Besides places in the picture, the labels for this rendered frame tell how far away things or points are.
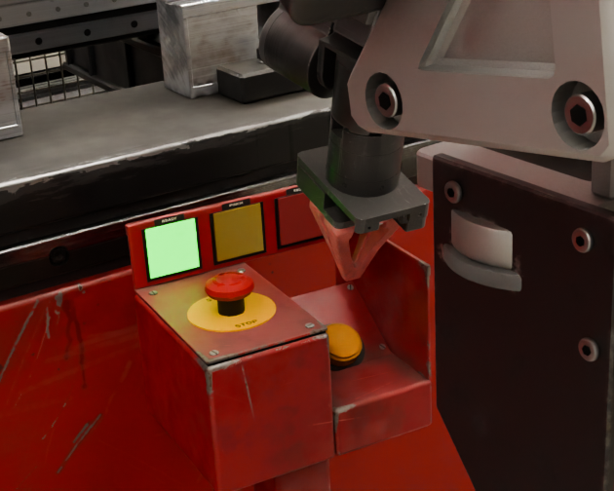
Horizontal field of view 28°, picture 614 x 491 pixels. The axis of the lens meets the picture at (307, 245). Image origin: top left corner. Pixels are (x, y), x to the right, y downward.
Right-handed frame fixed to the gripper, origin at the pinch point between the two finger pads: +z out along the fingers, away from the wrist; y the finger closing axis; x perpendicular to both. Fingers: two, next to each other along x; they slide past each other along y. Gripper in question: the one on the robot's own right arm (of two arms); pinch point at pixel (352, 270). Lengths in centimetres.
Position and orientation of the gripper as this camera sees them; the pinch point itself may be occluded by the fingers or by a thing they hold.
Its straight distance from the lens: 100.5
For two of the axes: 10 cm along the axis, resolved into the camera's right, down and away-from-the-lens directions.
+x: -8.8, 2.3, -4.1
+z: -0.6, 8.0, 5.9
